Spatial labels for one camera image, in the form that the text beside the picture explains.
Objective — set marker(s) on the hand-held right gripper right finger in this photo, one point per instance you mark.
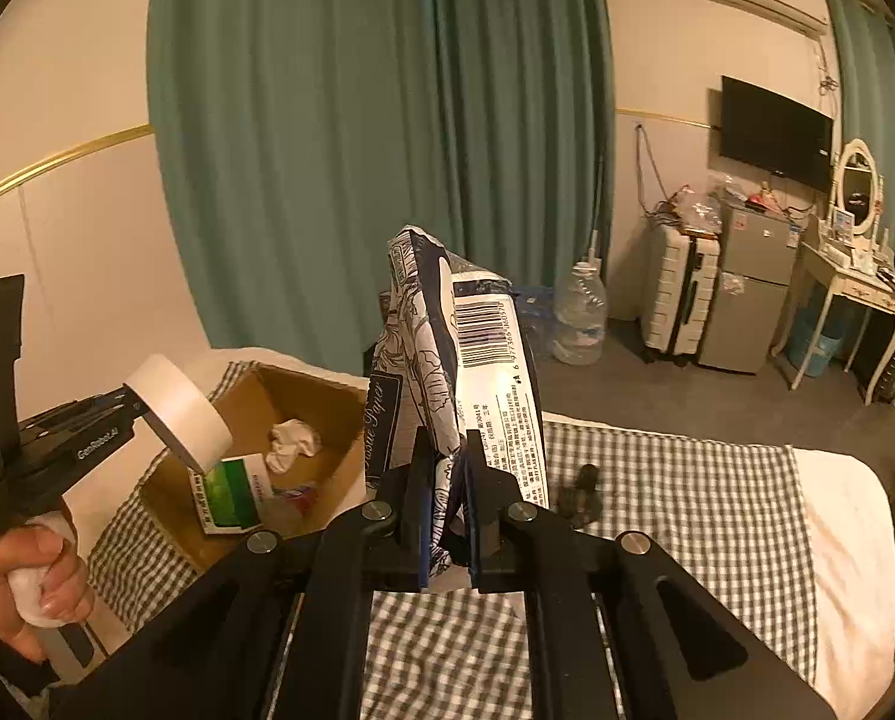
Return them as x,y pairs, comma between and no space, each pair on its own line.
476,525

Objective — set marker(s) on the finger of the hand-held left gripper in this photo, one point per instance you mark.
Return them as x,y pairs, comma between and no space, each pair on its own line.
106,405

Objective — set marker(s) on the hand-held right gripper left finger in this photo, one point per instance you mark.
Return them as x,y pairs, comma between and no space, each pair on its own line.
419,517

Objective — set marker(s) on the white tape roll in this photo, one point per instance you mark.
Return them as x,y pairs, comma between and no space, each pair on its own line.
177,405

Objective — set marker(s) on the floral tissue pack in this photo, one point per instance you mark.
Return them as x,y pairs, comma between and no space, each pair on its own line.
485,390

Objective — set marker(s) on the green and white box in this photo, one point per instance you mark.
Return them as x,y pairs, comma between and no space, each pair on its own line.
229,495

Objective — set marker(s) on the cardboard box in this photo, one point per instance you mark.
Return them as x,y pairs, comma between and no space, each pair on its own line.
297,397

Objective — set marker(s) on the crumpled white tissue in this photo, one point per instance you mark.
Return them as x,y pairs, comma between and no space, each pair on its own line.
293,444

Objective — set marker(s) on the grey checked cloth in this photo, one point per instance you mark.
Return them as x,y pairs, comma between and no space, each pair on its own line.
680,502

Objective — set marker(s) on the large clear water bottle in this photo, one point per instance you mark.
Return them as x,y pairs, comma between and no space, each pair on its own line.
578,315

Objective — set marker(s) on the white suitcase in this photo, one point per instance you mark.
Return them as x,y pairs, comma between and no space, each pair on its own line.
668,292

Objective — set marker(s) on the green curtain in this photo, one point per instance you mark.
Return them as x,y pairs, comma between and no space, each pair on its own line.
304,165
867,90

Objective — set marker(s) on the silver mini fridge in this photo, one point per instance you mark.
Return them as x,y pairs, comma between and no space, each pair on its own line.
747,300

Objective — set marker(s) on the blue waste bin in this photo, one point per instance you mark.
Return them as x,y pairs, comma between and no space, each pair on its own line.
815,345

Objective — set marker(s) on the clear plastic bag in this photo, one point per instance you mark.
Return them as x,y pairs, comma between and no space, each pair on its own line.
698,210

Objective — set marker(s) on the white dressing table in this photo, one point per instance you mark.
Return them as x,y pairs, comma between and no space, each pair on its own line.
852,277

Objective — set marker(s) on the black television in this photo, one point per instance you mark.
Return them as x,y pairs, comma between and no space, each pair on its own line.
773,131

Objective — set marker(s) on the white oval mirror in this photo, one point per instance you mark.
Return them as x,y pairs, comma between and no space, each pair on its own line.
857,187

